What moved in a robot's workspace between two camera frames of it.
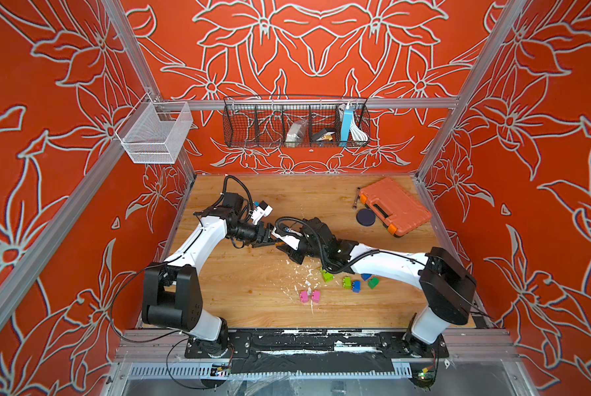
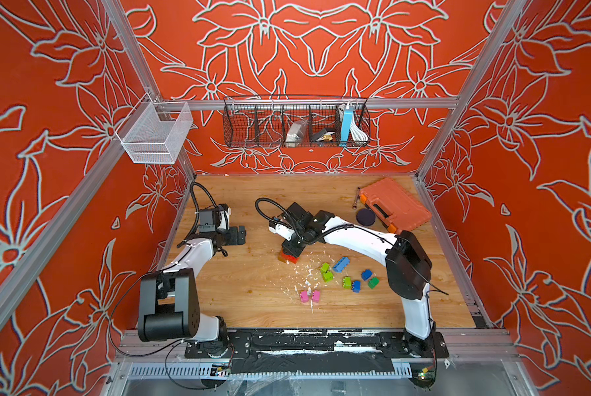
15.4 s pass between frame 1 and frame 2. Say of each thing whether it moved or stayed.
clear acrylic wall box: stayed
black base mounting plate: stayed
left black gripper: moved
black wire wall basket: stayed
